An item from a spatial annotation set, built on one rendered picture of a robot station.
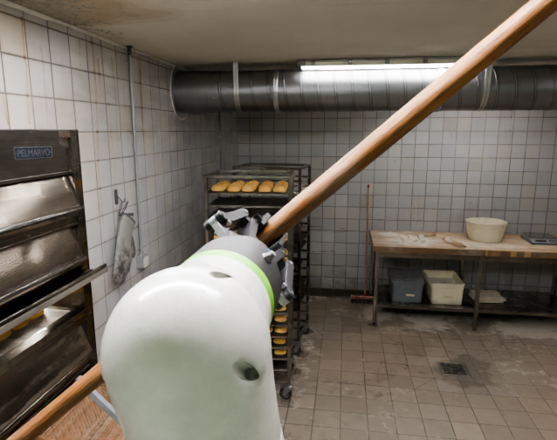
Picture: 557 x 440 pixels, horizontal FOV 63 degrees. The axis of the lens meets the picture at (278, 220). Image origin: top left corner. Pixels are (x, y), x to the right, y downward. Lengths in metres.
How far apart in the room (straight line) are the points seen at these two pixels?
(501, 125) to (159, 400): 5.68
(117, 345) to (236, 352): 0.07
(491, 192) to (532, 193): 0.45
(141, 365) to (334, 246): 5.52
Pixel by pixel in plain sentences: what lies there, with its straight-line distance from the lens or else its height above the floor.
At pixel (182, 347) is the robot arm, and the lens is 0.26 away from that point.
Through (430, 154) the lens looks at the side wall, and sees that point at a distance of 5.67.
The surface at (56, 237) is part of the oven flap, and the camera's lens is 2.41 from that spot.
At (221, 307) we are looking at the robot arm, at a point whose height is 2.00.
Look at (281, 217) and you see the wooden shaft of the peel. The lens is 0.62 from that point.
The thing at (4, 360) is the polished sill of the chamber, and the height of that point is 1.18.
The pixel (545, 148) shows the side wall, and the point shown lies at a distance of 6.02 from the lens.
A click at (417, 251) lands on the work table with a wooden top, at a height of 0.86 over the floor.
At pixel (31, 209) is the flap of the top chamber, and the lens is 2.21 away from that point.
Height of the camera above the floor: 2.10
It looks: 11 degrees down
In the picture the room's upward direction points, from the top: straight up
